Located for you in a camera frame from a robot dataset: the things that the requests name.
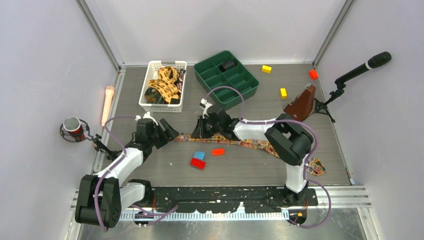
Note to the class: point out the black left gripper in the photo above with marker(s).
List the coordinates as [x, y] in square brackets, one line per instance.
[167, 134]

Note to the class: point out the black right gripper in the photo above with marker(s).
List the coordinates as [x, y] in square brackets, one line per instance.
[199, 132]

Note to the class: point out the colourful shell pattern tie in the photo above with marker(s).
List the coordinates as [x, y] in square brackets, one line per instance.
[314, 166]

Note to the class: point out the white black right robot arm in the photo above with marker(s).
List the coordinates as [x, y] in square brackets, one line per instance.
[292, 140]

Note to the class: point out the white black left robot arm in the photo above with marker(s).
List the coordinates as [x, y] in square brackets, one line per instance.
[101, 197]

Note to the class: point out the blue lego brick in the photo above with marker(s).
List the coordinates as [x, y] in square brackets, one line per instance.
[199, 155]

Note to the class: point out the small orange lego brick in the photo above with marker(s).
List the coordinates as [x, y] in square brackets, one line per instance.
[218, 151]

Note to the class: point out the red lego brick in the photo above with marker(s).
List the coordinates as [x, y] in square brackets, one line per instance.
[197, 163]

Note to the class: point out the brown green leaf tie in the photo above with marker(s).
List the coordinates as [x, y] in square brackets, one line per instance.
[153, 96]

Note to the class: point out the yellow beetle pattern tie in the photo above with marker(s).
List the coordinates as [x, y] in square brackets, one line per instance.
[165, 83]

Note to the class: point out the dark floral rose tie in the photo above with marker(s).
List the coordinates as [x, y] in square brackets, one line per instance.
[180, 80]

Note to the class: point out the white perforated plastic basket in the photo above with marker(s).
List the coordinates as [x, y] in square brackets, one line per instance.
[153, 66]

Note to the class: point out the green compartment tray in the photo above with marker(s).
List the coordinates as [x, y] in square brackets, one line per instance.
[228, 88]

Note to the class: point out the rolled dark striped tie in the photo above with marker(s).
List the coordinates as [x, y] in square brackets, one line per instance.
[227, 65]

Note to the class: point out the red silver studio microphone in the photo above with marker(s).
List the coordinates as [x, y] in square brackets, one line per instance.
[76, 130]

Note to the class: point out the yellow block near tray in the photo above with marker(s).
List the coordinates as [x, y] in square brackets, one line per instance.
[266, 69]

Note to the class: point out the yellow block upright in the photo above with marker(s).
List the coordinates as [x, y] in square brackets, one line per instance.
[283, 93]

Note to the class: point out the brown wooden metronome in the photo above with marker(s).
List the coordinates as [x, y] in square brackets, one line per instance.
[301, 106]

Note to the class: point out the black microphone tripod stand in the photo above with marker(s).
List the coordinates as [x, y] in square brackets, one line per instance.
[322, 107]

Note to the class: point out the orange red block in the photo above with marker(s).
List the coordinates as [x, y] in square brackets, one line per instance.
[313, 74]

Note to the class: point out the black handheld microphone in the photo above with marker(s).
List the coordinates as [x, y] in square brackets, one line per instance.
[374, 62]

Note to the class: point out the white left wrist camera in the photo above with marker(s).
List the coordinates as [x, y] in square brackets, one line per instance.
[147, 115]

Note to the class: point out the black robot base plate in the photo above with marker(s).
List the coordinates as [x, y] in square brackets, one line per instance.
[221, 199]

